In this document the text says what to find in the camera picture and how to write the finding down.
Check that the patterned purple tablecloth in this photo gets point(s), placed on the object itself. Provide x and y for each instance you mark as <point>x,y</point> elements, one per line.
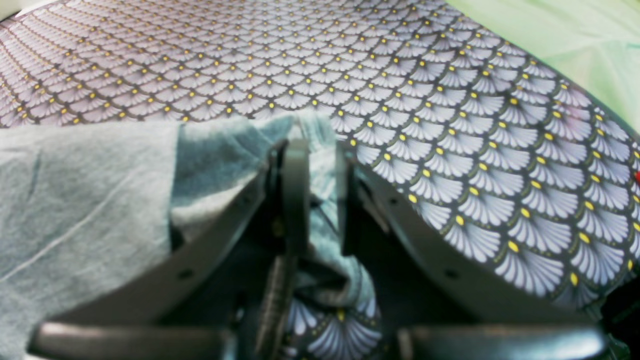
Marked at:
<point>514,164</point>

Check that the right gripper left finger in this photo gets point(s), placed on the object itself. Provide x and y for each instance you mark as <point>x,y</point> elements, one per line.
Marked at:
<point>225,295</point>

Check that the light grey T-shirt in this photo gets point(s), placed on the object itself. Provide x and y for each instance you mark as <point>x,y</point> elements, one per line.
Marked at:
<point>86,208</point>

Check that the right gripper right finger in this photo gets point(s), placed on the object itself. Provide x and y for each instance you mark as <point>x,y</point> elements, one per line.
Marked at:
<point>437,304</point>

